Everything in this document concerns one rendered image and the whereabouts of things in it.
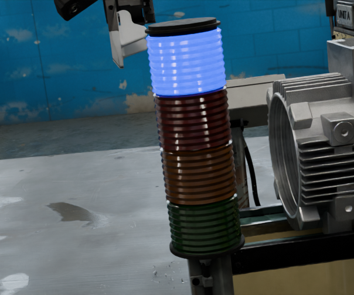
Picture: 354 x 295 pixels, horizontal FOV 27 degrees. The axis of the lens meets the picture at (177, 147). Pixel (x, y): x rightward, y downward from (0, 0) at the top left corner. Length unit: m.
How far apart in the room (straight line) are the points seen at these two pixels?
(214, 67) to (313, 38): 5.96
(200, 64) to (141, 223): 0.85
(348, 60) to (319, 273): 0.26
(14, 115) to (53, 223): 5.52
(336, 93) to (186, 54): 0.36
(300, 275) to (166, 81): 0.41
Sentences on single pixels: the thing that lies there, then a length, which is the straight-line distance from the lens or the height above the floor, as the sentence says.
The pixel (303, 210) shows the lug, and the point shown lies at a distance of 0.88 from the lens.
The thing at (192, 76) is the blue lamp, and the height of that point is 1.18.
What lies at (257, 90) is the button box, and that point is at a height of 1.07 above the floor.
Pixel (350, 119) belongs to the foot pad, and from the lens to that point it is 0.84.
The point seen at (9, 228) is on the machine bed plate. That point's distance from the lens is 1.48.
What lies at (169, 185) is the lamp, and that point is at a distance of 0.60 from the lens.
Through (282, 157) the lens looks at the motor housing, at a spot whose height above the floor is 0.99.
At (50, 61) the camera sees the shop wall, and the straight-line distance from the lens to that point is 6.78.
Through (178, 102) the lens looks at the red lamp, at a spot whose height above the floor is 1.16.
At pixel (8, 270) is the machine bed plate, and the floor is 0.80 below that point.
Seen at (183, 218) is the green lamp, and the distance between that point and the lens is 0.59.
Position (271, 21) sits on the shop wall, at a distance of 6.49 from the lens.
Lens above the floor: 1.26
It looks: 14 degrees down
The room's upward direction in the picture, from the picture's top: 7 degrees counter-clockwise
